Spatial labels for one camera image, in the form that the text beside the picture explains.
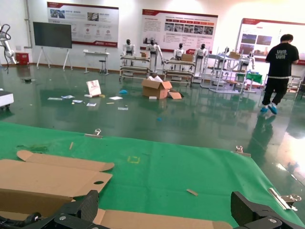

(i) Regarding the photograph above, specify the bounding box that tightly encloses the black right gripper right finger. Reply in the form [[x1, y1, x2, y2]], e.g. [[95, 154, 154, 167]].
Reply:
[[231, 190, 305, 229]]

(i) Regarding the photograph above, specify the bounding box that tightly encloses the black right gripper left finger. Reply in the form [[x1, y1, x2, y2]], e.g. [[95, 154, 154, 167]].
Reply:
[[35, 189, 111, 229]]

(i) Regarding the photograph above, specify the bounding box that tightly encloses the black power cord bundle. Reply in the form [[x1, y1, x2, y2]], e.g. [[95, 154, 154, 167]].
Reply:
[[0, 211, 41, 229]]

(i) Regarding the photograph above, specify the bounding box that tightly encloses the large open cardboard box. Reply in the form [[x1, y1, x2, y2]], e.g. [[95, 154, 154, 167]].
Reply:
[[141, 74, 173, 100]]

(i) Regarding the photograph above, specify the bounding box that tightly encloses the red box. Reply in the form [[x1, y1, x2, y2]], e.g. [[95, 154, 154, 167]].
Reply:
[[15, 52, 31, 66]]

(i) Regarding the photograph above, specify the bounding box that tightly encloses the silver binder clip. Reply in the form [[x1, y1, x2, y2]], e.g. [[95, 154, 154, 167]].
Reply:
[[268, 187, 302, 212], [230, 145, 252, 157], [84, 128, 103, 139]]

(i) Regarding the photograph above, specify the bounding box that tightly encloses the green table cloth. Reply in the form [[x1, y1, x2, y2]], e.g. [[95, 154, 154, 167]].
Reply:
[[0, 121, 305, 229]]

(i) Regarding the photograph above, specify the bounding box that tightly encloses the white red paper bag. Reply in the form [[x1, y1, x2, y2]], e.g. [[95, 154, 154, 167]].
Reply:
[[85, 80, 102, 98]]

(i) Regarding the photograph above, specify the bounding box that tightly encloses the green covered table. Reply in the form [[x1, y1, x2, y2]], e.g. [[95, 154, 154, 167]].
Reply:
[[245, 72, 263, 93]]

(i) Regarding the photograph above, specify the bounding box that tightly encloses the flat cardboard piece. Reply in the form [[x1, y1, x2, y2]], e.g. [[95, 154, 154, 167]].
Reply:
[[168, 89, 184, 100]]

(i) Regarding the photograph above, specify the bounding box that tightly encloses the white cart platform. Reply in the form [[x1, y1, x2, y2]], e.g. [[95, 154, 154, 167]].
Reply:
[[0, 88, 14, 111]]

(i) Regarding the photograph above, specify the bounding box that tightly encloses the black stool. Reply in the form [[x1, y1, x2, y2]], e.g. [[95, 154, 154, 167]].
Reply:
[[98, 59, 108, 76]]

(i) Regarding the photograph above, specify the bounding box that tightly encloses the person in black clothes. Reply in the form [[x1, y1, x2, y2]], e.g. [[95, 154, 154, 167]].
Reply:
[[260, 33, 300, 115]]

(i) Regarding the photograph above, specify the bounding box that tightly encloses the white desk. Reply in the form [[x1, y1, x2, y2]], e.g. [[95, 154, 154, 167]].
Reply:
[[82, 49, 111, 75]]

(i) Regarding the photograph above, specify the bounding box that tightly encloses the black display on stand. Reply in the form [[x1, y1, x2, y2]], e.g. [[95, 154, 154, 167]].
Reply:
[[32, 21, 73, 72]]

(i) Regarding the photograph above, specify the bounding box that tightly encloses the white metal frame rack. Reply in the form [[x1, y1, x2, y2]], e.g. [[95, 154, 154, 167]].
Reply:
[[199, 46, 257, 94]]

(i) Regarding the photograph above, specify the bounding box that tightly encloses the metal frame workbench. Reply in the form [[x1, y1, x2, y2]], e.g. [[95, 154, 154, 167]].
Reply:
[[287, 75, 304, 94], [163, 59, 194, 87], [119, 54, 153, 82]]

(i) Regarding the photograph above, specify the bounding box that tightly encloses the red white wall poster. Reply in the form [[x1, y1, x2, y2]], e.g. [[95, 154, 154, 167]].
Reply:
[[235, 18, 305, 66], [142, 9, 219, 52], [47, 1, 119, 48]]

